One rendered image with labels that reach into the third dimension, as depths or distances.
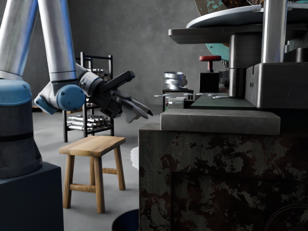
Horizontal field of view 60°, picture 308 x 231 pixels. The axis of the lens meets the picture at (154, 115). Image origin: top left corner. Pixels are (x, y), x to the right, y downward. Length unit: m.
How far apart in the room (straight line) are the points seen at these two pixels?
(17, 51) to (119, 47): 6.91
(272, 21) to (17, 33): 0.69
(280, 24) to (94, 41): 7.74
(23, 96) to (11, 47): 0.20
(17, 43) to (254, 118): 0.72
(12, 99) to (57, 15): 0.25
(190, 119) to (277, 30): 0.18
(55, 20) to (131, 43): 6.87
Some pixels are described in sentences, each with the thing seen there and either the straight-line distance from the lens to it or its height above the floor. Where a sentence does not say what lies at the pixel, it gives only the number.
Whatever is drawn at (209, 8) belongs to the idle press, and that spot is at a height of 1.16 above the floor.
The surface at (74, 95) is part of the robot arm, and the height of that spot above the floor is 0.64.
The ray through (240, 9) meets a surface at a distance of 0.47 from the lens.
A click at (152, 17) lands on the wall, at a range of 7.59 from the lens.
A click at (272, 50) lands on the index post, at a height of 0.72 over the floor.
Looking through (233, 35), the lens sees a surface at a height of 0.77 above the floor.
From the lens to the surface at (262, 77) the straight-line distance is 0.37.
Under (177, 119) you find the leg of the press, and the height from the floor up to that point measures 0.63.
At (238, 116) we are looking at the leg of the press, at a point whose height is 0.64.
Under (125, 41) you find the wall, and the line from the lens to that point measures 7.70.
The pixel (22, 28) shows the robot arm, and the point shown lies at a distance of 0.90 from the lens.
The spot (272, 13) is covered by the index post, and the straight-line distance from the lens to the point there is 0.42.
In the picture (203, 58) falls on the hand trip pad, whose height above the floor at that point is 0.75.
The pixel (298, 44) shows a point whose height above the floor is 0.75.
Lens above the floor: 0.68
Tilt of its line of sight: 8 degrees down
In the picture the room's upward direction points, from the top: straight up
